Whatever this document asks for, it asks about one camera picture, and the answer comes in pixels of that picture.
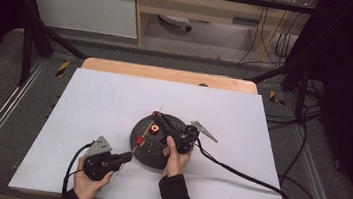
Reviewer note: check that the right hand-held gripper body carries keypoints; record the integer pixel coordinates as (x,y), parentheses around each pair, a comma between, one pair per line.
(188,139)

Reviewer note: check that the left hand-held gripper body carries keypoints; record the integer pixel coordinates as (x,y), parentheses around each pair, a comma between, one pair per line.
(98,164)

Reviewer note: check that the thin wooden skewer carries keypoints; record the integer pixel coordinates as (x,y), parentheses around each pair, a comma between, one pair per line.
(147,129)

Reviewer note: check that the round black plate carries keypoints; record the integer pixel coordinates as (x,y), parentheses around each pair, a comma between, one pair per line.
(153,154)

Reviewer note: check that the person's left hand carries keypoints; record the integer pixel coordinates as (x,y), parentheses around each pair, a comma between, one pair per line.
(87,186)

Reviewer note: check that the person's right hand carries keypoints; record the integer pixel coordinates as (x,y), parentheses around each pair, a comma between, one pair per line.
(175,161)

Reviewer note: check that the wooden table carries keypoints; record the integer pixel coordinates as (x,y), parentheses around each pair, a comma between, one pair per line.
(167,75)

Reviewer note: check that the white table board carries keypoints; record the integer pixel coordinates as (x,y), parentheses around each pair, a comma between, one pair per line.
(102,111)

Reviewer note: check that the yellow black tape marker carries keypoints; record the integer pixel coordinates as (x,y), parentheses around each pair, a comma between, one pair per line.
(62,69)
(276,98)

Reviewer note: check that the office chair base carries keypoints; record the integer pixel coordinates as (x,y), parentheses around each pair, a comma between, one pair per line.
(175,20)

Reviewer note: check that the light wooden desk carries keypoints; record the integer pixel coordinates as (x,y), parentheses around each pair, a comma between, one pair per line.
(188,7)

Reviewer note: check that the white cabinet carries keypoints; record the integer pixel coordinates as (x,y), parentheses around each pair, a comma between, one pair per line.
(81,4)

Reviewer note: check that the black metal frame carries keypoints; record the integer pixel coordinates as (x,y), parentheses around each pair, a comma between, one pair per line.
(28,45)

